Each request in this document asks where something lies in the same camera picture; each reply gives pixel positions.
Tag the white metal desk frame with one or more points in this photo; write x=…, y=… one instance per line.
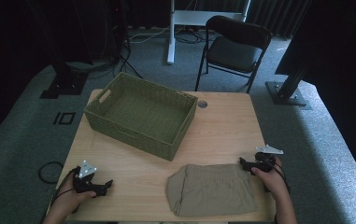
x=194, y=17

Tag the black folding chair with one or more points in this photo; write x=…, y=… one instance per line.
x=233, y=53

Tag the grey table grommet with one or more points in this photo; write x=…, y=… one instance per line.
x=202, y=104

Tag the beige pants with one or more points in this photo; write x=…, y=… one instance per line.
x=210, y=189

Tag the dark curtain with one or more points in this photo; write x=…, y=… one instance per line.
x=275, y=15

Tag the black stand with base plate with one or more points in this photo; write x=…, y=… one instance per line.
x=65, y=82

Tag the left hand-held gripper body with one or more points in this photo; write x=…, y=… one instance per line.
x=83, y=182

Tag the green woven basket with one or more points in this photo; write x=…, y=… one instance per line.
x=141, y=115

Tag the person's right hand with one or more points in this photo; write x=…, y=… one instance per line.
x=273, y=182

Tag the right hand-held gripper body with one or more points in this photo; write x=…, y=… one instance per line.
x=264, y=163

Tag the person's left hand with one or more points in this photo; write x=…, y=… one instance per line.
x=69, y=199

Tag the black metal stand with foot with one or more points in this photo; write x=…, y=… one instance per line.
x=286, y=91

